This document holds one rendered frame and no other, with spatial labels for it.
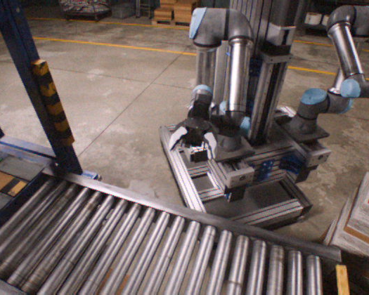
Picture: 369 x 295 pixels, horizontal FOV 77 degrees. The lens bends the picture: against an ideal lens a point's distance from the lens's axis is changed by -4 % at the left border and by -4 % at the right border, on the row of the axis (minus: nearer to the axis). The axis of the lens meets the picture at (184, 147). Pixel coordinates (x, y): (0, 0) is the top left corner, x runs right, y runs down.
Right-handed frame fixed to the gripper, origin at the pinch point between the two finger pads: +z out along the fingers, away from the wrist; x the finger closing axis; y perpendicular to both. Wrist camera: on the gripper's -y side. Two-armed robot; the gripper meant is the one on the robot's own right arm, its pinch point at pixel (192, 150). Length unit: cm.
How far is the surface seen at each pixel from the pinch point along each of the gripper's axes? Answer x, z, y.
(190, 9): 64, -611, 91
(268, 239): -35, -3, 39
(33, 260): 48, 18, 51
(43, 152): 86, -46, 66
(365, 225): -84, -20, 42
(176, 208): 1.0, -11.9, 44.2
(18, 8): 76, -45, -14
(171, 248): -0.1, 5.1, 44.5
